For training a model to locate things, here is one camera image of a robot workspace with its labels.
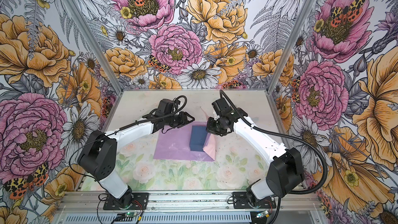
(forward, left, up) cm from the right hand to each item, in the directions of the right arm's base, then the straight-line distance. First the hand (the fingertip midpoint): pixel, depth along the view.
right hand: (208, 134), depth 79 cm
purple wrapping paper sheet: (+4, +20, -16) cm, 26 cm away
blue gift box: (+5, +5, -9) cm, 11 cm away
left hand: (+9, +9, -3) cm, 13 cm away
